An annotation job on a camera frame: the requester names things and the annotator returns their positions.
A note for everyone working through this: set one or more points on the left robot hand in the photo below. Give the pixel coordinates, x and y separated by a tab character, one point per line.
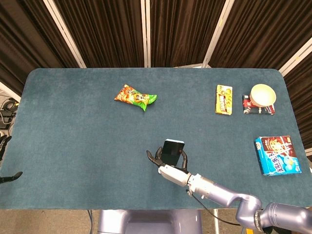
12	176

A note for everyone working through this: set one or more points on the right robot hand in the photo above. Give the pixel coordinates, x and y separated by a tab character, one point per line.
173	174

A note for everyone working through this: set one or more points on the black glossy rectangular box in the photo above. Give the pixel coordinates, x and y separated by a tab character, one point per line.
171	152

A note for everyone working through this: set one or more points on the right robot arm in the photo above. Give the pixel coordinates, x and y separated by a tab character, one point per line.
219	191

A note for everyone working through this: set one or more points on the purple robot base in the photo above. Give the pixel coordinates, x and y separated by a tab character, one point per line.
151	221

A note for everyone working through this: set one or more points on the blue felt table cover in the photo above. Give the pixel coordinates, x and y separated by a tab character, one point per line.
97	146

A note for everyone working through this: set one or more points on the green orange snack bag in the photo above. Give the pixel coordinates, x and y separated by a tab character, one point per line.
132	97

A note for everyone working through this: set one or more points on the yellow snack box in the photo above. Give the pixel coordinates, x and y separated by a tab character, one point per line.
223	100

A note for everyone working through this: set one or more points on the dark red navy box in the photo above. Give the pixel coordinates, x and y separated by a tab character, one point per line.
248	108

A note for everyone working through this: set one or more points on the blue cookie box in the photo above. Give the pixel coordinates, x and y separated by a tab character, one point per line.
276	156

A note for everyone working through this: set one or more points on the cream bowl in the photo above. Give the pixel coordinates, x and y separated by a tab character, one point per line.
262	93

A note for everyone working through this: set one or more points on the brown curtain panel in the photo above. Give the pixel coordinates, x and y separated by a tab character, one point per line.
301	97
104	31
22	39
182	31
263	34

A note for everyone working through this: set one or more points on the white partition post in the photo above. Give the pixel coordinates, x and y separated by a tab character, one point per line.
217	34
64	34
296	57
146	34

